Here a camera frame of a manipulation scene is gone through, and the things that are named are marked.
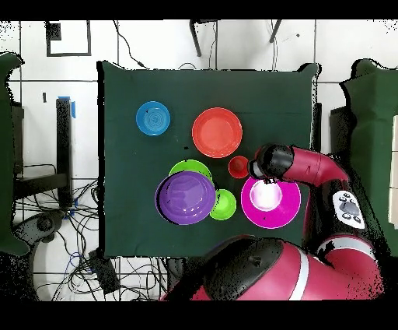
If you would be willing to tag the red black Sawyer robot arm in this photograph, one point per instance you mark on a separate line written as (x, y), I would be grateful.
(311, 168)

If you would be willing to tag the green cloth side table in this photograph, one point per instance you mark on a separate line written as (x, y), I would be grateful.
(6, 155)
(373, 124)

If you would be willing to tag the white box stack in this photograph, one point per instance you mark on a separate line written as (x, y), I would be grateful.
(394, 171)

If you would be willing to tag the orange cup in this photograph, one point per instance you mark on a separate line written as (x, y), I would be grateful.
(238, 168)

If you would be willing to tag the small green bowl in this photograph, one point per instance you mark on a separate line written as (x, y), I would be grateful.
(225, 205)

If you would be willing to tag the black post with blue tape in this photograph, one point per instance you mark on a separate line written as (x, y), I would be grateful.
(63, 149)

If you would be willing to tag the medium green bowl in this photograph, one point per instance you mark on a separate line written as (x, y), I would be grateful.
(191, 165)

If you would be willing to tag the wide purple bowl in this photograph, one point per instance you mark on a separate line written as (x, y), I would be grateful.
(185, 197)

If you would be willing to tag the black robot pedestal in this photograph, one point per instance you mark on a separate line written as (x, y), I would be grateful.
(177, 271)

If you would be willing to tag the black camera tripod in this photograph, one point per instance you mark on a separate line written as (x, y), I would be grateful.
(195, 37)

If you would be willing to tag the small blue bowl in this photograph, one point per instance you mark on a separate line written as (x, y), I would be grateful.
(153, 118)

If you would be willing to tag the large pink bowl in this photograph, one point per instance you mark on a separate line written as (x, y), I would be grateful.
(279, 214)

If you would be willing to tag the black floor power strip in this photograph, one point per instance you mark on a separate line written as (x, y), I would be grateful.
(104, 271)

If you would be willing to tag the wide orange bowl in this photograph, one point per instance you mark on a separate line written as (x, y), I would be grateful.
(217, 132)

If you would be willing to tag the dark green tablecloth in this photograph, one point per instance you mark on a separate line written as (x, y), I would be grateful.
(264, 81)

